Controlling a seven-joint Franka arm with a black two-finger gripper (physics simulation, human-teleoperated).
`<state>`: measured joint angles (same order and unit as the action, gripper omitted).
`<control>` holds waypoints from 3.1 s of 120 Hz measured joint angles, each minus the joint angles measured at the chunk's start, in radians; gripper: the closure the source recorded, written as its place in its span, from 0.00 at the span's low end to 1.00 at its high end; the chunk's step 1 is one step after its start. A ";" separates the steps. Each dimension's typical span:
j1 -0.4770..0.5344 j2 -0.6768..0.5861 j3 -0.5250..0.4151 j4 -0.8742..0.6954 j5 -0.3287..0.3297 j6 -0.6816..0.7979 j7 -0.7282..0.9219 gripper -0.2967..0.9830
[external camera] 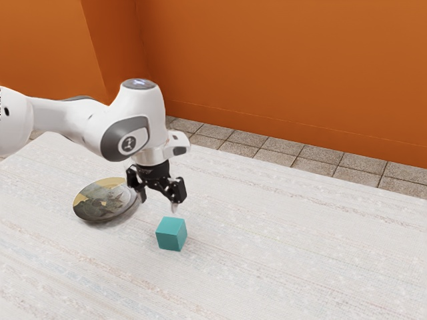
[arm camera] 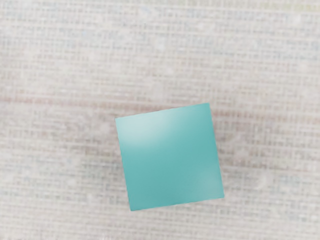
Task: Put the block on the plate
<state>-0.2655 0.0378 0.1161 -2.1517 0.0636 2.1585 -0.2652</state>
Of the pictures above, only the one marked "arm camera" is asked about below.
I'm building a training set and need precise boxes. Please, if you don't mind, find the teal cube block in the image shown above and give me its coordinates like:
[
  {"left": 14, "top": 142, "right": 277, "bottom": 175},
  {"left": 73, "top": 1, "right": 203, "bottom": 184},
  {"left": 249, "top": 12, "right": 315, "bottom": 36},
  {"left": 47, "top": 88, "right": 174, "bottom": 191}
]
[{"left": 114, "top": 102, "right": 226, "bottom": 212}]

